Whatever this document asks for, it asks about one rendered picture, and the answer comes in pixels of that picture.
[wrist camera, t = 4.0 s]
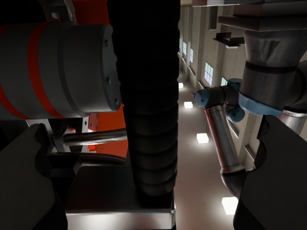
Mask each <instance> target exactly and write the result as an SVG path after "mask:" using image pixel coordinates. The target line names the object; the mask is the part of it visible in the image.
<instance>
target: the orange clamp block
mask: <svg viewBox="0 0 307 230"><path fill-rule="evenodd" d="M76 119H77V118H75V121H74V133H75V130H76ZM98 127H99V114H98V113H91V114H90V115H89V122H88V132H95V131H98Z"/></svg>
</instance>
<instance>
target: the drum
mask: <svg viewBox="0 0 307 230"><path fill-rule="evenodd" d="M112 33H113V29H112V28H111V27H110V26H109V25H108V24H92V25H79V24H78V23H77V22H75V21H47V22H37V23H15V24H5V25H0V120H38V119H58V118H61V119H65V118H82V117H87V116H89V115H90V114H91V113H110V112H117V111H118V110H119V108H120V106H121V103H122V100H121V94H120V85H121V83H120V81H119V80H118V76H117V70H116V62H117V56H116V55H115V54H114V49H113V43H112V37H111V36H112Z"/></svg>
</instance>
